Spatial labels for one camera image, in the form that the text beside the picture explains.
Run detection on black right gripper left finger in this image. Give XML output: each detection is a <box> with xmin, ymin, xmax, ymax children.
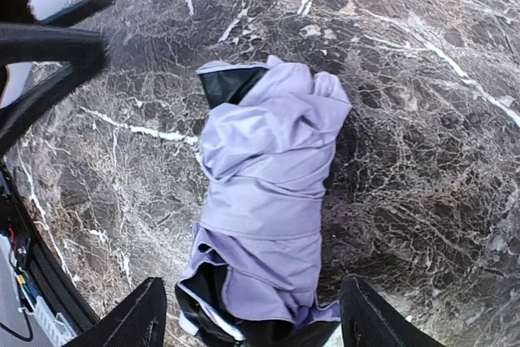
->
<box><xmin>67</xmin><ymin>277</ymin><xmax>167</xmax><ymax>347</ymax></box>

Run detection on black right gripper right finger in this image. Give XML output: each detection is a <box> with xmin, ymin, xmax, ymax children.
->
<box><xmin>340</xmin><ymin>276</ymin><xmax>443</xmax><ymax>347</ymax></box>

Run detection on lavender folding umbrella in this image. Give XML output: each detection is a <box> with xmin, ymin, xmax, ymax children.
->
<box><xmin>175</xmin><ymin>56</ymin><xmax>351</xmax><ymax>346</ymax></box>

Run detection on grey slotted cable duct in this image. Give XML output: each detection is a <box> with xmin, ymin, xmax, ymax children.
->
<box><xmin>33</xmin><ymin>296</ymin><xmax>77</xmax><ymax>347</ymax></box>

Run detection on black front table rail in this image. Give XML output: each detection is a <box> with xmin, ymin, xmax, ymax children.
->
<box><xmin>1</xmin><ymin>164</ymin><xmax>99</xmax><ymax>335</ymax></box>

